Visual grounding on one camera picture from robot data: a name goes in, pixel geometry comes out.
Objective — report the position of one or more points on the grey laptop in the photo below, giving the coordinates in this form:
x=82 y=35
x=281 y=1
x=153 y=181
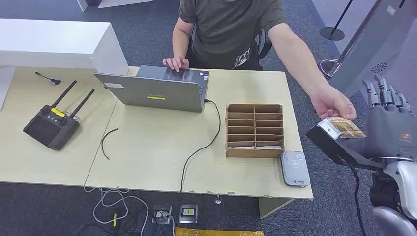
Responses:
x=156 y=91

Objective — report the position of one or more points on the person's right hand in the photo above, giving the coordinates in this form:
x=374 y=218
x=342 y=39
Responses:
x=176 y=63

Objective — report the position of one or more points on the floor socket with yellow label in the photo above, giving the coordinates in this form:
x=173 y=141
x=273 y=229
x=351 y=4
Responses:
x=188 y=213

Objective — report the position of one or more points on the grey card reader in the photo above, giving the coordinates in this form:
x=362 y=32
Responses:
x=294 y=169

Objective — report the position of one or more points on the gold ID card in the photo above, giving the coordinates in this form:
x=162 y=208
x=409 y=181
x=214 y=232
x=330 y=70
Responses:
x=350 y=130

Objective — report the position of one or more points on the black stanchion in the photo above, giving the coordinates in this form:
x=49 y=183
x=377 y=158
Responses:
x=331 y=33

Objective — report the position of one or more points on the metal desk foot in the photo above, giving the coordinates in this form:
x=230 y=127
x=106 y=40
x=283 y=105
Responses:
x=218 y=199

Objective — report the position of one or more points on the person's left hand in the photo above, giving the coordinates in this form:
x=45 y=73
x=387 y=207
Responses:
x=332 y=101

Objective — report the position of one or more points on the black office chair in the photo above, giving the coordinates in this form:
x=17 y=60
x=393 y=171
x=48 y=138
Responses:
x=265 y=45

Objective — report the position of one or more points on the wooden desk side panel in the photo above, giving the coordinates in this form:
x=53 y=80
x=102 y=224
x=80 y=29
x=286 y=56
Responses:
x=272 y=206

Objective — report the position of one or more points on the black remote controller with antennas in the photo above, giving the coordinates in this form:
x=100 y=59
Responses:
x=49 y=130

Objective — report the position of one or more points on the person's left forearm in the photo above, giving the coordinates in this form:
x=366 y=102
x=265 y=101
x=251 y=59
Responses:
x=303 y=65

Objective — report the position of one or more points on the person's right forearm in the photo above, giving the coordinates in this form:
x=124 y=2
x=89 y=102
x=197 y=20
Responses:
x=180 y=45

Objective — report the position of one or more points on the chrome stanchion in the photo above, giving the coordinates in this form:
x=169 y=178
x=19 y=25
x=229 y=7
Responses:
x=327 y=66

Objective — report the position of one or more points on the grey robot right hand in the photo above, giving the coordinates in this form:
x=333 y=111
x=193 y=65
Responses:
x=391 y=133

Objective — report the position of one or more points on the small black desk microphone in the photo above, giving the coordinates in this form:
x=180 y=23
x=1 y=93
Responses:
x=54 y=81

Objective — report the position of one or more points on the white furniture base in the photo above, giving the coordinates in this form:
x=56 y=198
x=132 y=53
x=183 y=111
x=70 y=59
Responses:
x=123 y=2

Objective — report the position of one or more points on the white desk shelf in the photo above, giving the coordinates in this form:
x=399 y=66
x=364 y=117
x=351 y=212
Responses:
x=55 y=42

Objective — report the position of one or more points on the white room key card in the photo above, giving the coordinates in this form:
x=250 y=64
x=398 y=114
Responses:
x=241 y=147
x=267 y=147

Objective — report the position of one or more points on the wooden card organizer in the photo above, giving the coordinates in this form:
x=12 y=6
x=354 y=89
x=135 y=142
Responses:
x=254 y=153

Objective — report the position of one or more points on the person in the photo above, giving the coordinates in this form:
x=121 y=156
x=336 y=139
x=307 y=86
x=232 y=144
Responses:
x=228 y=32

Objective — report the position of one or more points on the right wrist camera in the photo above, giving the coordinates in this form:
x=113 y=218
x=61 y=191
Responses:
x=325 y=145

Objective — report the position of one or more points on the grey kiosk stand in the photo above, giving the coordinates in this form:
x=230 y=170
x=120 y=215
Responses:
x=374 y=49

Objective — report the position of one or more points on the yellow floor mat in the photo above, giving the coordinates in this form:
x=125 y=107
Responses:
x=218 y=232

